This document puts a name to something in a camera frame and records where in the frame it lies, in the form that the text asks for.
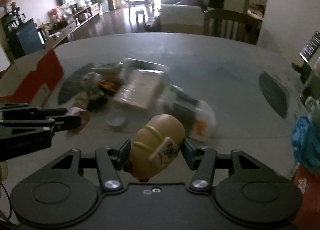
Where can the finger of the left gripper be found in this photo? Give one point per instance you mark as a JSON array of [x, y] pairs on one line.
[[62, 123], [47, 112]]

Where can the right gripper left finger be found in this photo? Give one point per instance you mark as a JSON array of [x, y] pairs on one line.
[[109, 161]]

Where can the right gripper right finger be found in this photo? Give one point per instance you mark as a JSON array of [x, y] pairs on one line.
[[202, 161]]

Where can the pink small item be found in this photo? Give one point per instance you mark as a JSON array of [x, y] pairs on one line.
[[83, 114]]

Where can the plastic bag with packets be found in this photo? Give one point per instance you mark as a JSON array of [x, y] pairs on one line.
[[197, 116]]

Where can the tan capsule toy figure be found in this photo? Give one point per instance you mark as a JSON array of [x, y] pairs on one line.
[[155, 146]]

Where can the red cardboard box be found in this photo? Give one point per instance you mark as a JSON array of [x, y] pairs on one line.
[[32, 78]]

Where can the white round lid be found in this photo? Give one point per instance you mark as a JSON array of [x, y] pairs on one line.
[[115, 118]]

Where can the grey ceramic dish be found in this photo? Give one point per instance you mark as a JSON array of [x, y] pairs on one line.
[[108, 68]]

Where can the blue cabinet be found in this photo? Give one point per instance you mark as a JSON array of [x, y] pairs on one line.
[[24, 40]]

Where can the beige tissue pack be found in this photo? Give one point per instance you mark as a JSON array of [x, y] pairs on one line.
[[141, 89]]

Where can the wooden tv console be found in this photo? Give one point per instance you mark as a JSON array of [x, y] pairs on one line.
[[67, 27]]

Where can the white green tube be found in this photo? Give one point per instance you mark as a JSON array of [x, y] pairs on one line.
[[131, 63]]

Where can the blue cloth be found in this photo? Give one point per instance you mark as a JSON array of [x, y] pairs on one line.
[[305, 143]]

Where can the small stool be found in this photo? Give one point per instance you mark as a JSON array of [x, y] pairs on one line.
[[139, 13]]

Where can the wooden dining chair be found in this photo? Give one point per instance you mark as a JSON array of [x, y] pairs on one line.
[[231, 25]]

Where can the white sofa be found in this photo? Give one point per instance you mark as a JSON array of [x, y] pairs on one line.
[[183, 19]]

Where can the coffee table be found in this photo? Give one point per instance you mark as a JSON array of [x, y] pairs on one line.
[[149, 4]]

